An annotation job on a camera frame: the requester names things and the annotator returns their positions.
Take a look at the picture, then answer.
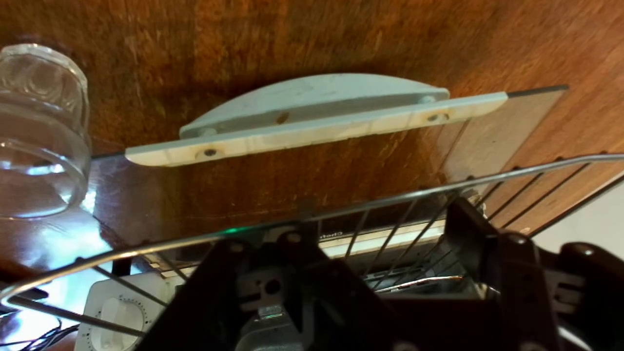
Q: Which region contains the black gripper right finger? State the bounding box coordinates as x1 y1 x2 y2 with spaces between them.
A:
444 200 561 351

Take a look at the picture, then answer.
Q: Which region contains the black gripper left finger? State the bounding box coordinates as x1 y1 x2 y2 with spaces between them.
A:
132 223 327 351

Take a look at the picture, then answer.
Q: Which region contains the metal wire oven rack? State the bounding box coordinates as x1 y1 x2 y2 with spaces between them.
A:
0 153 624 348

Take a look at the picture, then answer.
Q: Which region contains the white mini toaster oven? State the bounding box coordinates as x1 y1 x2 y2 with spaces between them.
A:
76 223 477 351

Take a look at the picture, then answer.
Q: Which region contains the small clear glass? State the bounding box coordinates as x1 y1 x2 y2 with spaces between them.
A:
0 44 91 221

